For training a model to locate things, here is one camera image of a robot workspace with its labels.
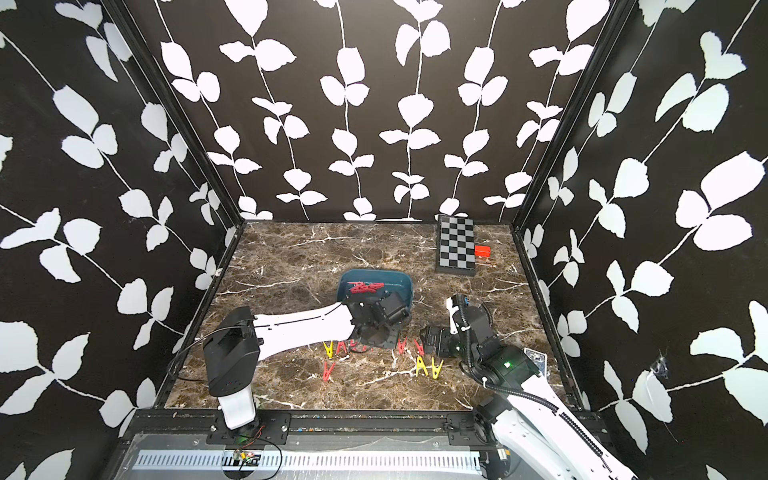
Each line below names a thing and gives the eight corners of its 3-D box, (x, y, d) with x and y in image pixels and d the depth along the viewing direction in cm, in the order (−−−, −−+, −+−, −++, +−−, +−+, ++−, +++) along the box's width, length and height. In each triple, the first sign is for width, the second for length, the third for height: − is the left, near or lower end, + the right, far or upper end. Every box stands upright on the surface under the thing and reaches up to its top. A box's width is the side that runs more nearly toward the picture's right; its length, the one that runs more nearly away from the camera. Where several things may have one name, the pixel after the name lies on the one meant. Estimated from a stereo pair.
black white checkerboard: (434, 271, 109) (435, 265, 106) (437, 219, 126) (438, 213, 123) (474, 276, 107) (476, 270, 105) (472, 223, 125) (474, 217, 122)
